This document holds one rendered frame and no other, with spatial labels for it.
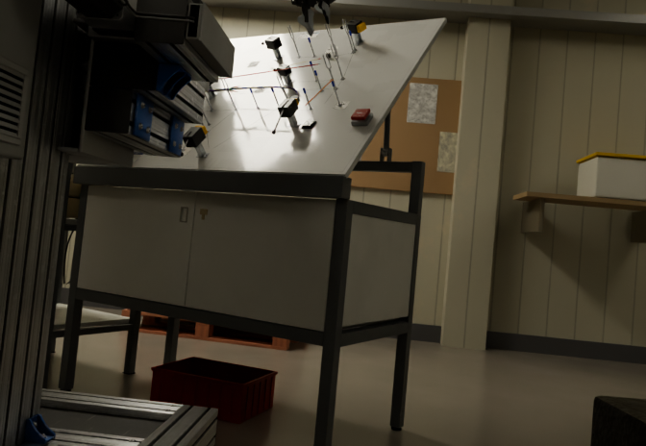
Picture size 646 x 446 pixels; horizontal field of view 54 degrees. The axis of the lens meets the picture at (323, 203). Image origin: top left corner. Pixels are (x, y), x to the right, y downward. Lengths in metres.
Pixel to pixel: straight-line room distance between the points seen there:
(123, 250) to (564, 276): 3.38
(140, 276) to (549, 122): 3.44
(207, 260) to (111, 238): 0.47
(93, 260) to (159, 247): 0.34
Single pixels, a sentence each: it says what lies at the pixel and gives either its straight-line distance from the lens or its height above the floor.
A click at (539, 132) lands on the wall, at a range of 4.96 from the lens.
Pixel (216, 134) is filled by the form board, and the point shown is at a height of 1.02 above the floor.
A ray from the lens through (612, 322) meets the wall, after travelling 5.07.
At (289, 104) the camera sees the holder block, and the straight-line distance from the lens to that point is 2.14.
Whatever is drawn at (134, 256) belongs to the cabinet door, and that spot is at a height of 0.55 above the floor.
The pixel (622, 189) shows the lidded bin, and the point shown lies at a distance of 4.49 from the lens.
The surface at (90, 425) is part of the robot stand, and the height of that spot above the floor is 0.21.
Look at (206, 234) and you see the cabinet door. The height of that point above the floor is 0.66.
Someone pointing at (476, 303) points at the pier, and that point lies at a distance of 4.66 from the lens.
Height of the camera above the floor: 0.68
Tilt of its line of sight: 3 degrees up
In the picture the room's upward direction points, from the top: 5 degrees clockwise
